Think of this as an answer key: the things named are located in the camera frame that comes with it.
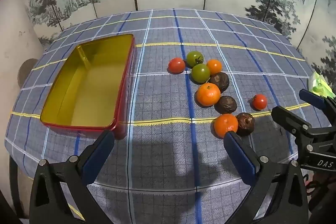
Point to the green white plastic packet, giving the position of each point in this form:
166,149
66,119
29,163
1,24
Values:
321,82

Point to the blue plaid tablecloth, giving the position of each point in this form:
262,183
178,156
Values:
157,98

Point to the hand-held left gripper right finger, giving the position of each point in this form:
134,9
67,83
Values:
240,155

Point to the orange mandarin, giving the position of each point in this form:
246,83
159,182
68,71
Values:
208,94
225,125

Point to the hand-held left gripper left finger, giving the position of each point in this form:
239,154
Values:
97,158

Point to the small orange tomato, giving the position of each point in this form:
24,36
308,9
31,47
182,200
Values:
214,66

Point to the wrinkled dark passion fruit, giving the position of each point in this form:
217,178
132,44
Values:
246,123
220,81
226,104

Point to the green tomato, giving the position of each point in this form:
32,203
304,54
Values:
200,73
194,58

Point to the red tomato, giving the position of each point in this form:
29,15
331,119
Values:
260,102
176,65

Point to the red tin box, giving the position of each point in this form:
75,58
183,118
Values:
86,87

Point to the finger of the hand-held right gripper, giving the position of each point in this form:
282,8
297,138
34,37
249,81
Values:
288,117
311,98

